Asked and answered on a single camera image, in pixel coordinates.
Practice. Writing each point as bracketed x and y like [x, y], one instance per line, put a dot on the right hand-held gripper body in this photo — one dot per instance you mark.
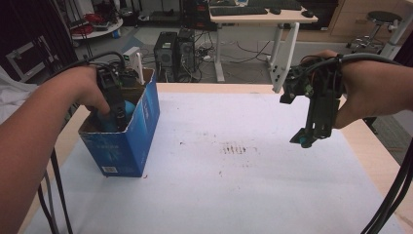
[319, 97]

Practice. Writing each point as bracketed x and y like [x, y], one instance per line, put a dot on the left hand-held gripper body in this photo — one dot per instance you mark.
[112, 87]

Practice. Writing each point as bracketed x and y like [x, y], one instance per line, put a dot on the blue cardboard box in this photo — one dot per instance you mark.
[126, 146]

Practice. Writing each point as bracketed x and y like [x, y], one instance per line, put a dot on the person's left hand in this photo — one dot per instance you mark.
[81, 87]

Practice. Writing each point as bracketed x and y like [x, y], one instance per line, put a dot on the person's right hand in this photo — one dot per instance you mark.
[357, 91]

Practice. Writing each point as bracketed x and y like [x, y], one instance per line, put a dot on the round white table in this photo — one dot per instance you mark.
[107, 31]

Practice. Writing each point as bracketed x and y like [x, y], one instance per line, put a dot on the white table mat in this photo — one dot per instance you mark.
[233, 188]

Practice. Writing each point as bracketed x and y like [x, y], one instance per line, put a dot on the black computer mouse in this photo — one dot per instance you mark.
[307, 13]
[275, 11]

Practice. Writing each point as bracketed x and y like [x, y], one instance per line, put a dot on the wooden desk with white legs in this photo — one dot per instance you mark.
[285, 18]

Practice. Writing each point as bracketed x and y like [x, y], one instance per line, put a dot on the wooden cabinet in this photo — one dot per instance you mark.
[350, 16]

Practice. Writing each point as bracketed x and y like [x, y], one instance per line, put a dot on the black round stool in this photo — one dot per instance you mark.
[383, 18]

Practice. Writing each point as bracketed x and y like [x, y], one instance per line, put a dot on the black keyboard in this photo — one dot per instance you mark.
[238, 11]
[276, 4]

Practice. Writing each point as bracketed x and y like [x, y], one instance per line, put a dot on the white table bracket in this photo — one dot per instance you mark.
[139, 68]

